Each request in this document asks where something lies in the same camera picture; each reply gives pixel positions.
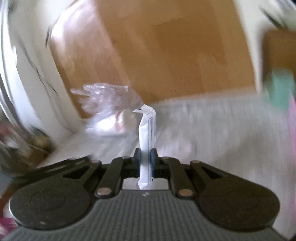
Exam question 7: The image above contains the brown wooden chair back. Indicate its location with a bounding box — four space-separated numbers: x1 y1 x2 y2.
262 30 296 78

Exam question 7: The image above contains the clear plastic bag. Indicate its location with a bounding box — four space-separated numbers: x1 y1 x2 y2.
71 83 143 131

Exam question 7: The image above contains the wood-pattern cardboard panel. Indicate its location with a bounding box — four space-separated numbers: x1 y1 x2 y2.
48 1 255 103

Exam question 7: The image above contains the pink macaron tin box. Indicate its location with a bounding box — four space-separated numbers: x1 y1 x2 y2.
287 94 296 161

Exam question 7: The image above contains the white paper cup stack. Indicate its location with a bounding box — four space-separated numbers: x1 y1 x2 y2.
87 109 137 137

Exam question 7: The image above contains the grey floral tablecloth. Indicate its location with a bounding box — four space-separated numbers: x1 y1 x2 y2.
36 92 296 237

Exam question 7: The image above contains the teal plastic mug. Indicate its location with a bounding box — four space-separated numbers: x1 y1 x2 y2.
264 69 295 111

